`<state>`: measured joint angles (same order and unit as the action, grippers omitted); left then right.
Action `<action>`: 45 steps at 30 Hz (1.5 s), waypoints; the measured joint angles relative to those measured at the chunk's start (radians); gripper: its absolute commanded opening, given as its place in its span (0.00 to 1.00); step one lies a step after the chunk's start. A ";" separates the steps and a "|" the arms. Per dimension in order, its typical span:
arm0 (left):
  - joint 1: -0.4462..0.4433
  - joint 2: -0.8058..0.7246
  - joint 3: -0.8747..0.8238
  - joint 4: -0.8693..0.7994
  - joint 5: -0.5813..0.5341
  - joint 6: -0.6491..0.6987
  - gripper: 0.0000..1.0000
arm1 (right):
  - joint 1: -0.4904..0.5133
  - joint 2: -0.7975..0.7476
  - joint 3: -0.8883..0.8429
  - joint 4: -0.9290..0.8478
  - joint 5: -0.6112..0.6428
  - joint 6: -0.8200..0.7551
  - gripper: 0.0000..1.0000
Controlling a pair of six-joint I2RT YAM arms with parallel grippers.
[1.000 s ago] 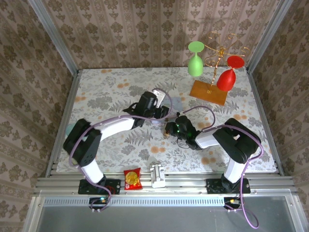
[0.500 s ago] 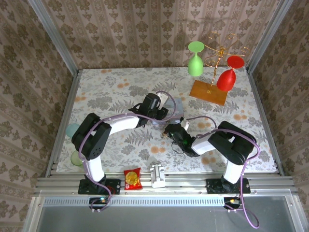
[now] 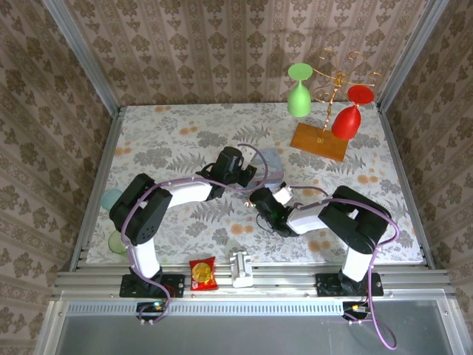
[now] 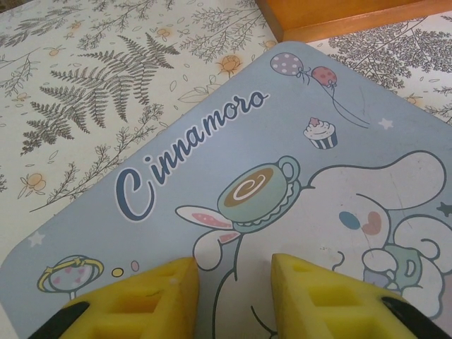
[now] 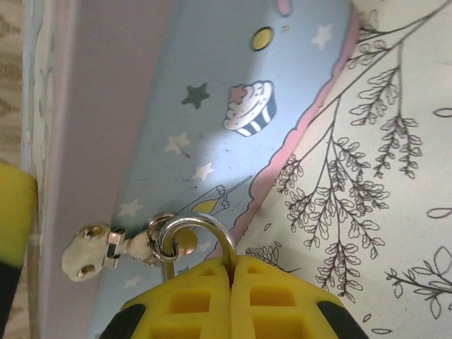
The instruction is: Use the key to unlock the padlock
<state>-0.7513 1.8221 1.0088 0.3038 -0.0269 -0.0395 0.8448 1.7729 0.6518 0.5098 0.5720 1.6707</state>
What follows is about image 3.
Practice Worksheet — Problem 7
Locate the blue cartoon tin box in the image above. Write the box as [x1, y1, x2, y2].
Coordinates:
[248, 147, 286, 191]

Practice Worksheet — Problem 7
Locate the floral tablecloth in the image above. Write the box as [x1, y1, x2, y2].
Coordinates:
[86, 103, 424, 266]

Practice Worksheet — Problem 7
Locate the red snack packet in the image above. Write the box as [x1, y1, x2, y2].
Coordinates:
[188, 256, 220, 291]

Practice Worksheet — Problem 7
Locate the green plastic wine glass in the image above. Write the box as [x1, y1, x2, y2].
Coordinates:
[287, 62, 314, 118]

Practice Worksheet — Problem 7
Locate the red plastic wine glass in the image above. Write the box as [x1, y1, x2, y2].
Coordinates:
[330, 84, 375, 141]

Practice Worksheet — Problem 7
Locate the teal plastic cup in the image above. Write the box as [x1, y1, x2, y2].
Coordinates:
[100, 188, 125, 210]

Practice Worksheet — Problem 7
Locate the grey metal panel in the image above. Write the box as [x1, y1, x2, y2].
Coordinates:
[35, 298, 459, 355]

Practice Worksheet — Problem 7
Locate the small circuit board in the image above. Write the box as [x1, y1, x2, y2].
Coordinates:
[136, 300, 169, 321]
[342, 300, 372, 321]

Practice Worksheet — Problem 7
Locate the light green plastic cup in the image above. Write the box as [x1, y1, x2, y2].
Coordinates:
[107, 230, 129, 254]

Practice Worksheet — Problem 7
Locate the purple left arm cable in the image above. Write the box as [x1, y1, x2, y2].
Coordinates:
[123, 143, 270, 327]

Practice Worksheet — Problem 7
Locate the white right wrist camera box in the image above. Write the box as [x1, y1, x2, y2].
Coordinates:
[272, 182, 294, 206]

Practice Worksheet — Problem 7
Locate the white plastic bracket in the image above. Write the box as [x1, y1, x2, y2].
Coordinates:
[228, 250, 256, 289]

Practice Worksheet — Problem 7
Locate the aluminium frame rail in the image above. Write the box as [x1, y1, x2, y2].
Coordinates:
[54, 262, 452, 297]

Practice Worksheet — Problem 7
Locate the gold wire glass rack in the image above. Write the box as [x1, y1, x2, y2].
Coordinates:
[290, 47, 385, 163]

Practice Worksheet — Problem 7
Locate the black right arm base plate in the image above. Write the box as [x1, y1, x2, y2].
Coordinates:
[315, 273, 385, 298]

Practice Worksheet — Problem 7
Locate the slotted grey cable duct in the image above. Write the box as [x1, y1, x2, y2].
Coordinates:
[64, 303, 347, 317]

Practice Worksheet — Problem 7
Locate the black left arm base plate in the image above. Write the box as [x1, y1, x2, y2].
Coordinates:
[118, 274, 186, 299]

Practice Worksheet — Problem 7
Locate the aluminium frame post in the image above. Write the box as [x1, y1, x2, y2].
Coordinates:
[375, 0, 450, 111]
[41, 0, 122, 112]

